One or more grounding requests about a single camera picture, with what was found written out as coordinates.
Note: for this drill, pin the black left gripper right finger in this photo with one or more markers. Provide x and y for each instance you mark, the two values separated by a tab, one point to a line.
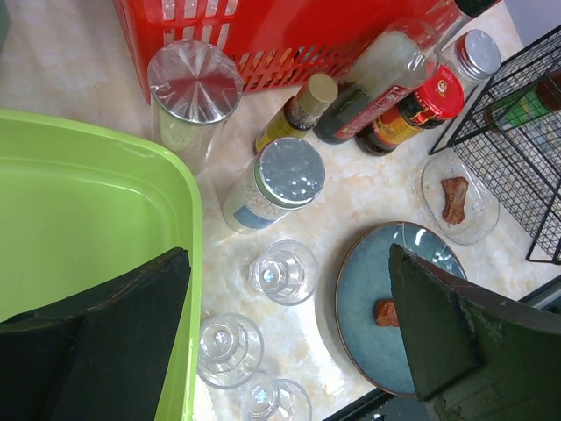
474	354

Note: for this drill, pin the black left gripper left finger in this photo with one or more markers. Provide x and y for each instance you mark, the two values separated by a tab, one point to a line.
100	354

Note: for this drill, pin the red lid sauce jar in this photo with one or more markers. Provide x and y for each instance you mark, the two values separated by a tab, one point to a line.
439	99

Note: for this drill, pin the dark vinegar bottle black cap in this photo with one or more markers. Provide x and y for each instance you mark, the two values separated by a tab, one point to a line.
402	58

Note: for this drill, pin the yellow cap sauce bottle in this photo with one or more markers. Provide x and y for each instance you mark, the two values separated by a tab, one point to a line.
526	104

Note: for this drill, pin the brown meat piece on plate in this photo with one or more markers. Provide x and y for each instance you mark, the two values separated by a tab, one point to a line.
385	314

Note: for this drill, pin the small clear glass cup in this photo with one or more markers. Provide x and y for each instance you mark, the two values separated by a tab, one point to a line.
275	399
287	273
231	349

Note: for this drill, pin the blue ceramic plate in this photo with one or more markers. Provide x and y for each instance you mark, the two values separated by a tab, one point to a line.
378	352

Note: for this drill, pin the clear glass oval dish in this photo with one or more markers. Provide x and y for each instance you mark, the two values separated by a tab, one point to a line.
482	209

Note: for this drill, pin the lime green plastic tray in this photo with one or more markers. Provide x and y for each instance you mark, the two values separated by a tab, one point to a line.
82	204

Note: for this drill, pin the brown rib bone piece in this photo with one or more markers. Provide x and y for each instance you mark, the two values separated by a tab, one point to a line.
455	191

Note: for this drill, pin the silver lid jar blue label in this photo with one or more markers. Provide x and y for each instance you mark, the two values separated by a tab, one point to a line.
285	176

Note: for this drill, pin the tall clear jar foil lid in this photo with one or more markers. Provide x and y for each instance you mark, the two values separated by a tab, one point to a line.
194	88

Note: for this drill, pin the small beige cap bottle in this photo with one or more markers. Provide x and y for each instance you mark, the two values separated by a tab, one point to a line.
301	112

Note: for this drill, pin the silver lid jar right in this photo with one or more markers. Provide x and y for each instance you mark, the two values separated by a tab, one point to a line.
473	58

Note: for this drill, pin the red plastic shopping basket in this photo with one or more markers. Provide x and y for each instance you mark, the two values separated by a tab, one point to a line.
274	44

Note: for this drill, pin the black wire rack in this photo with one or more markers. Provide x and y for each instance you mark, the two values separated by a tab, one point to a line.
521	167

